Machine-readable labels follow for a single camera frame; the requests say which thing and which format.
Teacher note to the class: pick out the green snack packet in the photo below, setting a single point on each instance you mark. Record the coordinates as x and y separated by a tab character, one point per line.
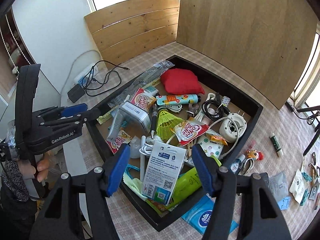
187	187

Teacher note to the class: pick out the fruit print tube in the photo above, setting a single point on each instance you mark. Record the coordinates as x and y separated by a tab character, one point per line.
177	98

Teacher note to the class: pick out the small blue bottle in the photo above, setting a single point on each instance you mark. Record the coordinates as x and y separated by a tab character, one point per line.
236	165

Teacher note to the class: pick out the black plug adapter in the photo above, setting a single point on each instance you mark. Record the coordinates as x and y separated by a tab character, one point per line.
75	93

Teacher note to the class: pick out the light wooden board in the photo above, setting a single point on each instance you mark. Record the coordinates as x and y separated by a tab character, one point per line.
237	30

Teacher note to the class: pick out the star print tissue pack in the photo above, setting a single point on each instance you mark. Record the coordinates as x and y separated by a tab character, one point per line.
210	148

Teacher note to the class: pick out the pale green cloth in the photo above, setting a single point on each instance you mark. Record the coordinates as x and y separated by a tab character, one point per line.
133	187

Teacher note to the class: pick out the blue plastic stand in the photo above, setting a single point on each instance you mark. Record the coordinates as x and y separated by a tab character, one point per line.
284	203

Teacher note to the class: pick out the coffee creamer sachet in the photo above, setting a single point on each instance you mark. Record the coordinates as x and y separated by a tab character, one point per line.
190	130
118	140
142	100

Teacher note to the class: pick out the blue wet wipe packet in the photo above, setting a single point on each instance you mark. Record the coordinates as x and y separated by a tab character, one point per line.
195	220

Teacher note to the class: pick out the grey foil sachet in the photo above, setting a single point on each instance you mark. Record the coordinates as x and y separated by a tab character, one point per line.
278	186

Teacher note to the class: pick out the colourful snack packet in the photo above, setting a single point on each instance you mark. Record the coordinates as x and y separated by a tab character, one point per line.
160	206

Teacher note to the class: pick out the white power strip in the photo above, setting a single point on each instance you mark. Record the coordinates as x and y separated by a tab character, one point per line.
85	76

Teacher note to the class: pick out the grey squeeze tube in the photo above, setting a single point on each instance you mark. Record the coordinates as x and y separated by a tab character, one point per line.
116	127

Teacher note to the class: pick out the metal nail clipper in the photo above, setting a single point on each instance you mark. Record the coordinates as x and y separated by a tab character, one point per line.
247	166

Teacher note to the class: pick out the red fabric pouch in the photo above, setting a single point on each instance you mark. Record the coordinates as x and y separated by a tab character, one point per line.
182	81

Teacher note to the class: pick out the wooden slat panel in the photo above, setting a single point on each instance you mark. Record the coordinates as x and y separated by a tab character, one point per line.
132	30

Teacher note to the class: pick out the clear plastic packet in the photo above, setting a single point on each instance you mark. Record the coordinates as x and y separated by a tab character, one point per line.
150	77

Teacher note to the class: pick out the yellow green shuttlecock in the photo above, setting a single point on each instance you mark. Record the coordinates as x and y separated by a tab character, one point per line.
167	125

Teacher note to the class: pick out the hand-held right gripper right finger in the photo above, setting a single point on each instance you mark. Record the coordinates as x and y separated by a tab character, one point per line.
203	170

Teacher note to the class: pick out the white ointment tube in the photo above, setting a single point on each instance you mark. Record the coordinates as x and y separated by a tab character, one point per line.
303	165

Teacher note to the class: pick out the white paper sachet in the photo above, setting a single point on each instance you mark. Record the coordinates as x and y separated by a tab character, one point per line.
298	186

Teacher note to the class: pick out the teal plastic bar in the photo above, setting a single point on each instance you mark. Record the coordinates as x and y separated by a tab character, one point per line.
305	197

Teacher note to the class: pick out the person's left hand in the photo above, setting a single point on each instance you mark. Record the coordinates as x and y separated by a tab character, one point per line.
42	170

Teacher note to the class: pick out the grey metal tin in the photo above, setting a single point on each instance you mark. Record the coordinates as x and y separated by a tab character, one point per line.
133	116

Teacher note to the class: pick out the person's left forearm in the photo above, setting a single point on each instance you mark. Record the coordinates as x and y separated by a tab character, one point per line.
12	180

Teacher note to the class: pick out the yellow ruler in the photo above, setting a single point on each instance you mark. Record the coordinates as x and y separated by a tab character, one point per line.
110	113

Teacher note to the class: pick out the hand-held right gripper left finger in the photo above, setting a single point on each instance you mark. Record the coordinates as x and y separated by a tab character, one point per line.
118	170

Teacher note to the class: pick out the black tripod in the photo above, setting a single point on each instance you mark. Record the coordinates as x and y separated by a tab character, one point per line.
310	109

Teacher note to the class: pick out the green lip balm stick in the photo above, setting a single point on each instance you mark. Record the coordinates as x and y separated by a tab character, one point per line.
276	145

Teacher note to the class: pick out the white round plug adapter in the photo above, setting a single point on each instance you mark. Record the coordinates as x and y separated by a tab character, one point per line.
233	127

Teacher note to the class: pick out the blue white card packet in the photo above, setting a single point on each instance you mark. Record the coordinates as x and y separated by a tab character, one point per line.
162	170

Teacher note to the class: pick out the black pen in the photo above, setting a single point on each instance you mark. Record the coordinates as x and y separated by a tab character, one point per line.
153	120

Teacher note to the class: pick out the black storage tray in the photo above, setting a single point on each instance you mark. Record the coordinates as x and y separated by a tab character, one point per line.
147	217

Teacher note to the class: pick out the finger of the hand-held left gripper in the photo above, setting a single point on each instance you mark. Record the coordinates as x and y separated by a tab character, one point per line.
73	110
90	116

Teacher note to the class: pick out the orange snack packet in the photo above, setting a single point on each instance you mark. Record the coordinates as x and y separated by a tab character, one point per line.
217	138

